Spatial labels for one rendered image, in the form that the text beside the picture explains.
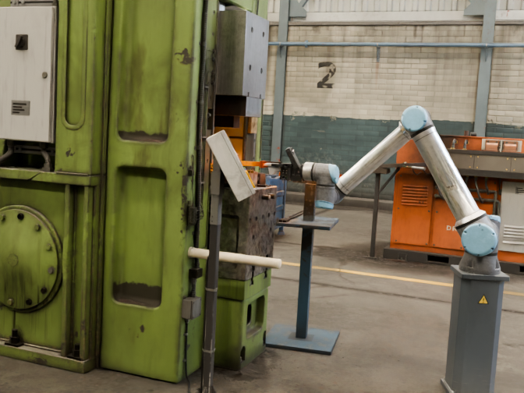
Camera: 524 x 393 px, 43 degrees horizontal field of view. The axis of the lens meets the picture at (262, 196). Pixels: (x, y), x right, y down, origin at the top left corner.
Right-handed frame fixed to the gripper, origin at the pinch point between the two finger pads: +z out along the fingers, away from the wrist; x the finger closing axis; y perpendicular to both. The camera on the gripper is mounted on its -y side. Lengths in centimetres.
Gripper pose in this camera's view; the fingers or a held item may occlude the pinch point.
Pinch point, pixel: (267, 163)
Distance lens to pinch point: 336.0
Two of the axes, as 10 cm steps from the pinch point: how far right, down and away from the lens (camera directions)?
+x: 3.7, -0.7, 9.3
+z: -9.3, -1.0, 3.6
